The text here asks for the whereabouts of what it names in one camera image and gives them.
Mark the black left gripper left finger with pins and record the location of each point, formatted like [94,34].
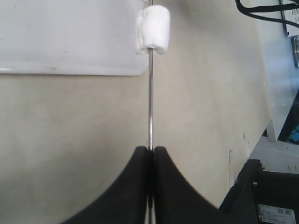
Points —
[125,200]

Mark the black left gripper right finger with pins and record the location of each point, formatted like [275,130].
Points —
[176,201]

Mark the thin metal skewer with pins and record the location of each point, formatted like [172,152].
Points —
[151,82]

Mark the white marshmallow handle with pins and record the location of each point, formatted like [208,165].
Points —
[152,30]

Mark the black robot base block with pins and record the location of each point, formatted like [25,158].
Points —
[263,197]

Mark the white rectangular plastic tray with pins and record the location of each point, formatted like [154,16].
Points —
[70,37]

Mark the grey metal equipment box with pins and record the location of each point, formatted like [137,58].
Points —
[292,32]

